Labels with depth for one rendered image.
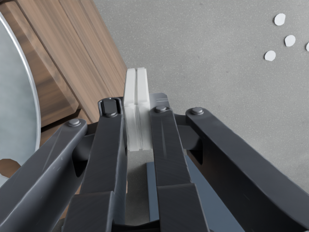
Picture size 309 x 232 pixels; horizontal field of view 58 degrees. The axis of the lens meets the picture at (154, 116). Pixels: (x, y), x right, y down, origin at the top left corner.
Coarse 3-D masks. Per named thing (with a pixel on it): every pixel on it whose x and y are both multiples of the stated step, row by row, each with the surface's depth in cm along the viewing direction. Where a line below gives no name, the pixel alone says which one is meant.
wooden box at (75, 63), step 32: (0, 0) 20; (32, 0) 23; (64, 0) 33; (32, 32) 21; (64, 32) 28; (96, 32) 42; (32, 64) 21; (64, 64) 25; (96, 64) 35; (64, 96) 22; (96, 96) 30; (0, 160) 24
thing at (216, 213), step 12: (192, 168) 62; (192, 180) 59; (204, 180) 58; (156, 192) 58; (204, 192) 55; (156, 204) 55; (204, 204) 52; (216, 204) 52; (156, 216) 52; (216, 216) 49; (228, 216) 49; (216, 228) 47; (228, 228) 47; (240, 228) 46
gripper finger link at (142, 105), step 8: (136, 72) 20; (144, 72) 20; (136, 80) 19; (144, 80) 18; (136, 88) 17; (144, 88) 17; (136, 96) 16; (144, 96) 16; (136, 104) 15; (144, 104) 15; (144, 112) 15; (144, 120) 15; (144, 128) 16; (144, 136) 16; (144, 144) 16; (152, 144) 16
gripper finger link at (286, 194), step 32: (192, 128) 13; (224, 128) 12; (192, 160) 14; (224, 160) 11; (256, 160) 10; (224, 192) 11; (256, 192) 9; (288, 192) 9; (256, 224) 9; (288, 224) 8
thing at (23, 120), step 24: (0, 24) 19; (0, 48) 20; (0, 72) 21; (24, 72) 21; (0, 96) 21; (24, 96) 22; (0, 120) 22; (24, 120) 22; (0, 144) 23; (24, 144) 23
